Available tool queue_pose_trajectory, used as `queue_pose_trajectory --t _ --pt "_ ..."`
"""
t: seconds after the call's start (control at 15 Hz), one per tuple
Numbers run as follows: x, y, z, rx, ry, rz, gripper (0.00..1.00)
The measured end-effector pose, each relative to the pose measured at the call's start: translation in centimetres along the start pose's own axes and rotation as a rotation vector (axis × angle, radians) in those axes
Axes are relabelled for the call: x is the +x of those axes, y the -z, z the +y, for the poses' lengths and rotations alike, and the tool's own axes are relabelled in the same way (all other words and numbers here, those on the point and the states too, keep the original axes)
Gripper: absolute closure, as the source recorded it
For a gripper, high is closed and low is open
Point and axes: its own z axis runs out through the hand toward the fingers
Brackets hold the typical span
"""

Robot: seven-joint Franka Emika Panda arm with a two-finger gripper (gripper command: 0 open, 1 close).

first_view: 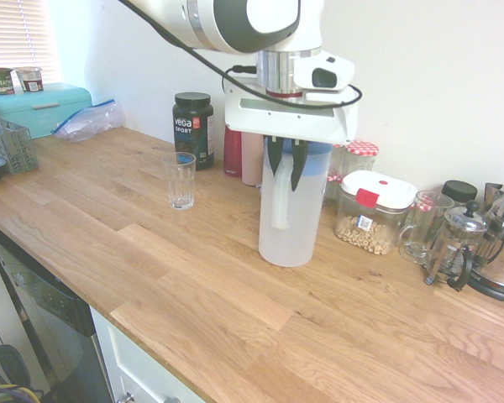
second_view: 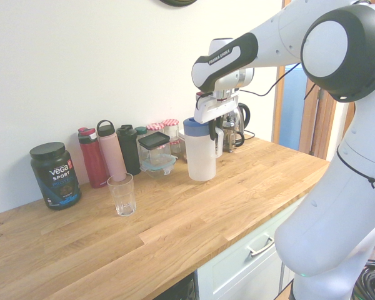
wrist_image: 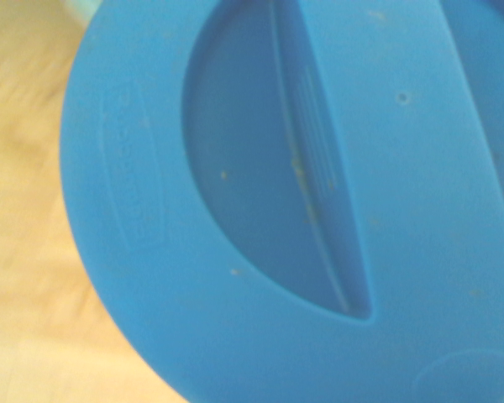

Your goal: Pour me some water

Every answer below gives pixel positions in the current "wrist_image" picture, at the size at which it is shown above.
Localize translucent pitcher with blue lid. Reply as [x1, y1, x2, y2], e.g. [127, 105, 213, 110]
[60, 0, 504, 403]

